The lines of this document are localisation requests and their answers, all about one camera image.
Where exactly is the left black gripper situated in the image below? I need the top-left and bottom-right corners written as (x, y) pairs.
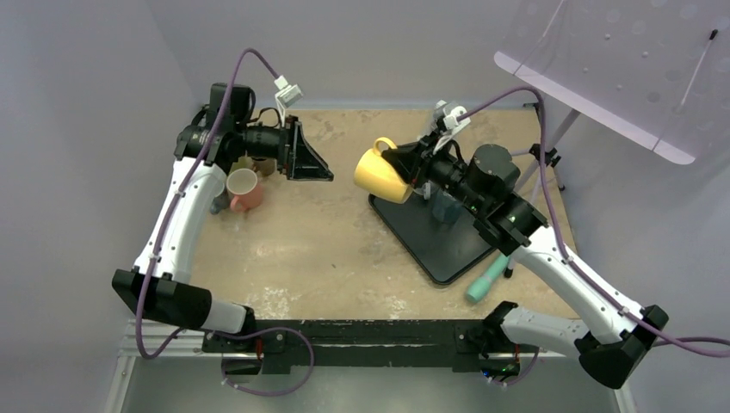
top-left (235, 114), bottom-right (333, 180)

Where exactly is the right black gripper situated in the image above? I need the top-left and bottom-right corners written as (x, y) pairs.
top-left (383, 127), bottom-right (486, 214)

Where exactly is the yellow mug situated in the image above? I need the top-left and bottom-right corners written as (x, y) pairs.
top-left (353, 137), bottom-right (412, 204)

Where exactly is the brown mug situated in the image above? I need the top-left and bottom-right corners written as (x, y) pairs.
top-left (252, 158), bottom-right (277, 176)

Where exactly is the light green mug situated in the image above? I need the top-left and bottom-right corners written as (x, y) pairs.
top-left (231, 157), bottom-right (253, 173)

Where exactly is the dark teal mug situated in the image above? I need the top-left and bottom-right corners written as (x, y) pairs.
top-left (431, 192), bottom-right (463, 225)

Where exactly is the pink mug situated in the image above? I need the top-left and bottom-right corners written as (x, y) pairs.
top-left (226, 169), bottom-right (263, 213)

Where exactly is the blue grey mug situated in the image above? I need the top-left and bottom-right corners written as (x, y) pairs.
top-left (209, 193), bottom-right (230, 215)

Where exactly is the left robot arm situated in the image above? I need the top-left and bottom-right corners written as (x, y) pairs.
top-left (112, 83), bottom-right (334, 352)

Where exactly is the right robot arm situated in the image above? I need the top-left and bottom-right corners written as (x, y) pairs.
top-left (374, 139), bottom-right (669, 390)

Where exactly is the black serving tray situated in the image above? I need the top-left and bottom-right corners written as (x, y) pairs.
top-left (368, 194), bottom-right (496, 286)

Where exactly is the tripod stand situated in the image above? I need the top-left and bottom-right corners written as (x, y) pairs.
top-left (516, 105), bottom-right (581, 245)

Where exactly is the teal bottle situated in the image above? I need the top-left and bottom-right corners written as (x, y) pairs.
top-left (465, 255), bottom-right (510, 304)

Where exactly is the white perforated board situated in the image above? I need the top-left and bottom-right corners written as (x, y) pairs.
top-left (494, 0), bottom-right (729, 164)

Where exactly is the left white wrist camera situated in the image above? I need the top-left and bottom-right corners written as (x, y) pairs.
top-left (275, 76), bottom-right (304, 123)

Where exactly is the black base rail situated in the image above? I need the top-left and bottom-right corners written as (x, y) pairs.
top-left (202, 319), bottom-right (535, 379)

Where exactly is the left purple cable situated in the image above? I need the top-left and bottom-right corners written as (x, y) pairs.
top-left (134, 47), bottom-right (315, 398)

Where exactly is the purple cable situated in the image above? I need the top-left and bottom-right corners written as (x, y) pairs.
top-left (459, 86), bottom-right (730, 359)
top-left (134, 47), bottom-right (315, 398)

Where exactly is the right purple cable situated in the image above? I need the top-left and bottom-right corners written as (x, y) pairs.
top-left (459, 86), bottom-right (730, 359)

